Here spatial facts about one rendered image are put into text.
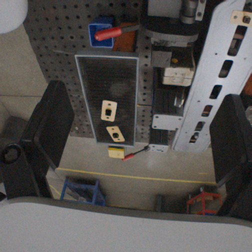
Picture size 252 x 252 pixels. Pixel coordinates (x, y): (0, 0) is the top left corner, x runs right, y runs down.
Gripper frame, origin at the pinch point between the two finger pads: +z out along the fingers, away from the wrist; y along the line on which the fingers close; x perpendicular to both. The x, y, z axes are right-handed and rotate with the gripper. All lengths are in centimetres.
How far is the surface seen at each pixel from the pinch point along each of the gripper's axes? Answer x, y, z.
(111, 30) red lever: -11.3, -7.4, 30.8
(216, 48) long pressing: -21, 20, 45
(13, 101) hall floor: -169, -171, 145
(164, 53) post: -18.6, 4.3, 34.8
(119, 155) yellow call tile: -61, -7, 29
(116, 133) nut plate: -45, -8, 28
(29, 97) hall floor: -160, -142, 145
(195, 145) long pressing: -74, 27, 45
